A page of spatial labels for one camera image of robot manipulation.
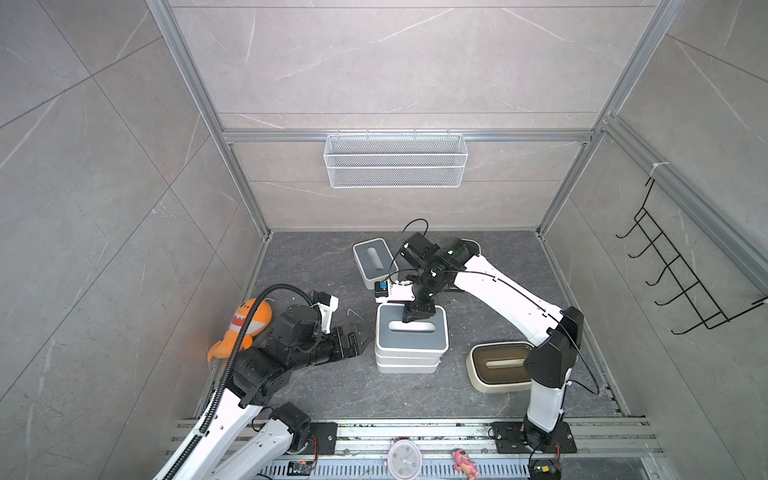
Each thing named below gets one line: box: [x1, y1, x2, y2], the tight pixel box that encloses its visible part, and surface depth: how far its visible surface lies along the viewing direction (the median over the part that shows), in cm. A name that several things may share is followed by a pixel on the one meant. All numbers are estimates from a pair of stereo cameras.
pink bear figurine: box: [452, 449, 479, 480], surface depth 70 cm
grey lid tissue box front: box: [375, 303, 449, 357], surface depth 74 cm
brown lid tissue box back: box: [456, 238, 482, 261], surface depth 56 cm
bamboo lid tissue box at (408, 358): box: [375, 351, 443, 366], surface depth 79 cm
